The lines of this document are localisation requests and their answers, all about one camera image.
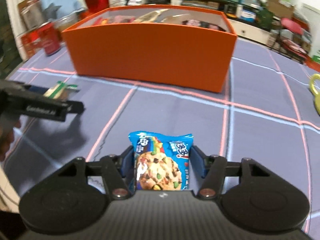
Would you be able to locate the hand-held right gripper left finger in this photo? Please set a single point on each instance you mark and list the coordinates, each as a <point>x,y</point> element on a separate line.
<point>126,165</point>

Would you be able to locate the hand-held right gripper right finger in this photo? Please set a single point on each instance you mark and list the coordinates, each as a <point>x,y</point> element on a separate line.
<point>197,162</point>

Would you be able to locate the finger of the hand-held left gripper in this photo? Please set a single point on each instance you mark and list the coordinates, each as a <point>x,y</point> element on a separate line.
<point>37,88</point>
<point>45,108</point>

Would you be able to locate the green striped snack packet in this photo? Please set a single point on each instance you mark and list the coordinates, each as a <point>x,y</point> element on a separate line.
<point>58,90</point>

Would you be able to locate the blue cookie packet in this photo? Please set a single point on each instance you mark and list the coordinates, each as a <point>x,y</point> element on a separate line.
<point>160,162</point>

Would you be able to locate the orange cardboard box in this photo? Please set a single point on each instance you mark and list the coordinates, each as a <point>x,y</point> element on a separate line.
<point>150,52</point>

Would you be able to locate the person's left hand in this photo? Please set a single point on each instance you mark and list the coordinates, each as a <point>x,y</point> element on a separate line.
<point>8,140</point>

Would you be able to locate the red drink can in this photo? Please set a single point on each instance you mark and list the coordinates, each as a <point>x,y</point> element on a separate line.
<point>50,38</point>

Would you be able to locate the blue checked tablecloth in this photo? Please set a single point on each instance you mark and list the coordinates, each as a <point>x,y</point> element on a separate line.
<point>262,142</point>

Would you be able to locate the grey gift carton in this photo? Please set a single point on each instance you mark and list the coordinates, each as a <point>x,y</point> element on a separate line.
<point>31,15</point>

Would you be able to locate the yellow-green mug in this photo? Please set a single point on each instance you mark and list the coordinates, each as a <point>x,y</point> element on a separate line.
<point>315,95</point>

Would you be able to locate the brown cardboard box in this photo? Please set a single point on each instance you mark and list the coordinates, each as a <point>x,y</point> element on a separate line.
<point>280,6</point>

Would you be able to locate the white appliance with green print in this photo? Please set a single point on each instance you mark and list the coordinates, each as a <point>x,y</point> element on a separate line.
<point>311,25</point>

